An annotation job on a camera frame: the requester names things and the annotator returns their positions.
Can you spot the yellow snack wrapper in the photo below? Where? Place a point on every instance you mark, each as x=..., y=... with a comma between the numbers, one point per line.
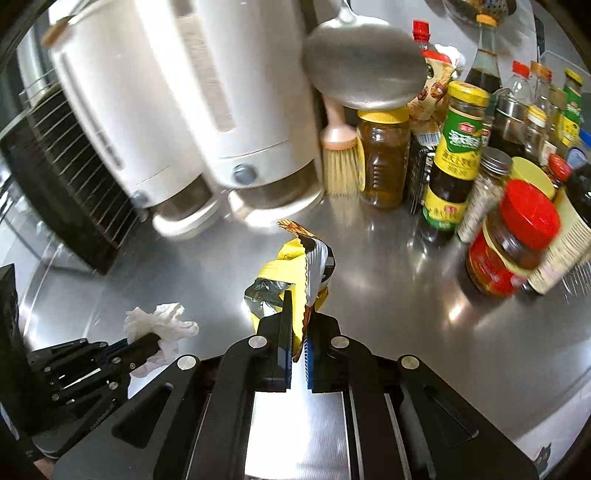
x=286, y=272

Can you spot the clear bottle red cap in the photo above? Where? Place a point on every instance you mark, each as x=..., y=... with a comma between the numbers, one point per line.
x=519, y=78

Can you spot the amber jar yellow lid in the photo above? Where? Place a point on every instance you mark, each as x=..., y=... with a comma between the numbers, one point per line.
x=383, y=161

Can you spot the dark bottle white label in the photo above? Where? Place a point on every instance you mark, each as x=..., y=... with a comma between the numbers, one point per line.
x=568, y=244

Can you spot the small bottle yellow cap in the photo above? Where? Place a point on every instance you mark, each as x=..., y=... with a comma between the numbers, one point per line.
x=536, y=134

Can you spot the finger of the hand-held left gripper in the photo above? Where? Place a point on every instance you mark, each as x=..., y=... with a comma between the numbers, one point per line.
x=92, y=353
x=115, y=378

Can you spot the spice jar metal lid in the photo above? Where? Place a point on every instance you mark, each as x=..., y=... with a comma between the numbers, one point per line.
x=482, y=194

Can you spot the jar with blue lid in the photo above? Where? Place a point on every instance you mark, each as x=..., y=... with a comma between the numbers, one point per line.
x=581, y=159

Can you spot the sauce jar red lid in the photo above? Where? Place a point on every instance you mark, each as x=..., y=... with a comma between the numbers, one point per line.
x=512, y=240

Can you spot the sauce pouch red cap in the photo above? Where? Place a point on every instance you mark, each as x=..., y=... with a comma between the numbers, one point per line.
x=434, y=78

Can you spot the small bottle red cap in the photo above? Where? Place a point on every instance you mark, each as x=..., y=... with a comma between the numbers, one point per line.
x=560, y=168

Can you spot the black cat sticker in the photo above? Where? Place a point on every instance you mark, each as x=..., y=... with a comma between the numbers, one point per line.
x=544, y=461

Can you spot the green label sauce bottle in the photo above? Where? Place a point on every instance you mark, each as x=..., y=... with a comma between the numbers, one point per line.
x=455, y=157

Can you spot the glass cruet steel top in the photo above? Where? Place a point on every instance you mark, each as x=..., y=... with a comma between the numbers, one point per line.
x=510, y=124

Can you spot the amber bottle orange cap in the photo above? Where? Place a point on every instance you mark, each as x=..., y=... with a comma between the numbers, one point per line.
x=541, y=85

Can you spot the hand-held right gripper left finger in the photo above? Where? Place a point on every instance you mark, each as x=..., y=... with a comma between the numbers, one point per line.
x=289, y=341

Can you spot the green bottle yellow cap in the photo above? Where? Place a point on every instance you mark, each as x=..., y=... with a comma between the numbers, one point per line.
x=572, y=106

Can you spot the tall dark bottle orange cap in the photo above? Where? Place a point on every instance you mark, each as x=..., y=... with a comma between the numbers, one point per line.
x=485, y=64

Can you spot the steel slotted spoon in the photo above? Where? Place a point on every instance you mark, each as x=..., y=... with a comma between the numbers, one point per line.
x=475, y=9

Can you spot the steel ladle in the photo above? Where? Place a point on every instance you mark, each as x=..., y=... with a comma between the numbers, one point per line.
x=364, y=64

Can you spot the jar with yellow lid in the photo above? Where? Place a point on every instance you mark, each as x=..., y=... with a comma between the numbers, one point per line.
x=535, y=175

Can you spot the white tissue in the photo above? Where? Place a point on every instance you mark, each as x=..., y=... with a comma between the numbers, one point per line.
x=157, y=321

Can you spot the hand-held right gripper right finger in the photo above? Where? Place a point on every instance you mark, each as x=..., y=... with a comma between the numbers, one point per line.
x=308, y=364

